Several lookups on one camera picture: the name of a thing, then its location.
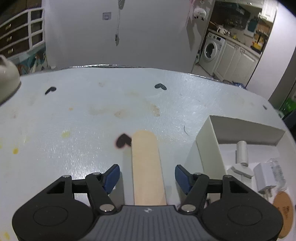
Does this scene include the white shallow cardboard box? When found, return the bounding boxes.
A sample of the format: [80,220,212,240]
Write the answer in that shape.
[195,114,296,239]

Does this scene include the grey watch link remover tool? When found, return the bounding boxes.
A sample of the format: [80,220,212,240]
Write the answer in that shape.
[227,141,254,187]

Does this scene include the round cork coaster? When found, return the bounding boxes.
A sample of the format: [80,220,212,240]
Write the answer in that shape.
[273,191,294,238]

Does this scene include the white wall outlet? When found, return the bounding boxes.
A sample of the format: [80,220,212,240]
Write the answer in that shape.
[102,12,111,21]

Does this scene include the white usb wall charger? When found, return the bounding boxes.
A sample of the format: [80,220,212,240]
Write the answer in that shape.
[253,163,276,200]

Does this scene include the white ceramic teapot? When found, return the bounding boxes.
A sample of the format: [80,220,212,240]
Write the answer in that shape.
[0,55,21,105]

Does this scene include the white kitchen cabinets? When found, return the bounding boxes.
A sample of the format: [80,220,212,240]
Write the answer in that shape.
[214,40,260,87]

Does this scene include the white drawer shelf unit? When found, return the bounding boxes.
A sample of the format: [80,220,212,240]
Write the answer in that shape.
[1,8,45,58]

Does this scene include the clear plastic blister pack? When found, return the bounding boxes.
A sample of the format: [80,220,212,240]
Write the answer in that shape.
[267,158,287,191]

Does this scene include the white washing machine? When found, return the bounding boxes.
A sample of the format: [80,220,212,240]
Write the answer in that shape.
[199,32,225,76]

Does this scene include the wooden stick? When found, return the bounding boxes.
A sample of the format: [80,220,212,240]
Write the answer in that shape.
[132,130,167,206]

